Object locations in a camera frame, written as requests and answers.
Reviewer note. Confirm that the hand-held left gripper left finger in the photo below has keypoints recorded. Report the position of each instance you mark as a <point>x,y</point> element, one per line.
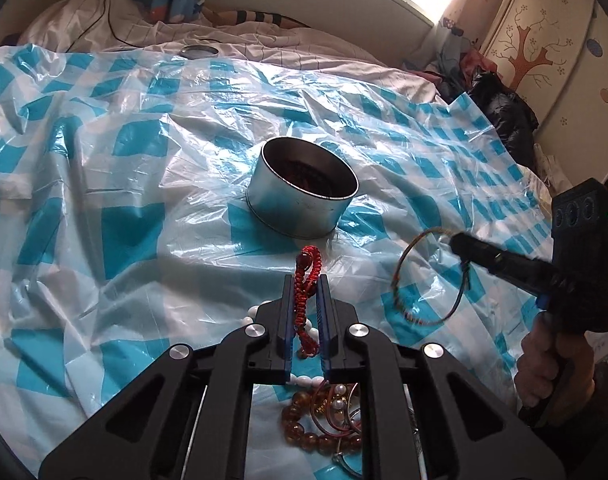
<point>286,320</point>

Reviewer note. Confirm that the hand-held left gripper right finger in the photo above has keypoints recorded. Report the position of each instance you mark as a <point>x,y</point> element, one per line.
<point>325,320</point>

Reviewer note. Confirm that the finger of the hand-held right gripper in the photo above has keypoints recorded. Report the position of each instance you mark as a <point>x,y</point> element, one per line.
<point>498,260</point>

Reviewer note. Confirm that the thin multicolour bangle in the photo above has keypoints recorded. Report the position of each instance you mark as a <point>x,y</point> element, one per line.
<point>393,282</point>

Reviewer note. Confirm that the round metal tin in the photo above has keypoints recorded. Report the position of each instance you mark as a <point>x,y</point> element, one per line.
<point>284,205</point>

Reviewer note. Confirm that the person's right hand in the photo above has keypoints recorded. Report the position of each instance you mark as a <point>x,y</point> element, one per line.
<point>533,360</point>

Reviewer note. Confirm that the thin red bangles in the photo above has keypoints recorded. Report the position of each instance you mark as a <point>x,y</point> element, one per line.
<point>318,417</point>

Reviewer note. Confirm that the black plastic bag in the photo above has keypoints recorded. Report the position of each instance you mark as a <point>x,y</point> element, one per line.
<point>503,115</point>

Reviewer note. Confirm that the thin silver bangle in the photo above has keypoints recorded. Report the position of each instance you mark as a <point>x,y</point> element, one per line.
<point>345,465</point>

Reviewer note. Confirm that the blue white checkered plastic sheet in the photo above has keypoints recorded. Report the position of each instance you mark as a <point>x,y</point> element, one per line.
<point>134,210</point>

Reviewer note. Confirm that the colourful clothes pile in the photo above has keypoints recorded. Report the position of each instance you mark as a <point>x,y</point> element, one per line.
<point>458,60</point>

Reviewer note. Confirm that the tree print wardrobe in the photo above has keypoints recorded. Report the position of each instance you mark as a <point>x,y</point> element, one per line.
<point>558,35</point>

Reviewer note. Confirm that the white quilt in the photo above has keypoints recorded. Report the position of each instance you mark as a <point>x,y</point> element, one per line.
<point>309,45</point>

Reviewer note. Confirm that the round metal tin lid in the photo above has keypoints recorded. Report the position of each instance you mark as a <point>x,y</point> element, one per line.
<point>199,51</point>

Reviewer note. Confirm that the striped plush toy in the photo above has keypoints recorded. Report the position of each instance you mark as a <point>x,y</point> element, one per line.
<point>254,16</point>

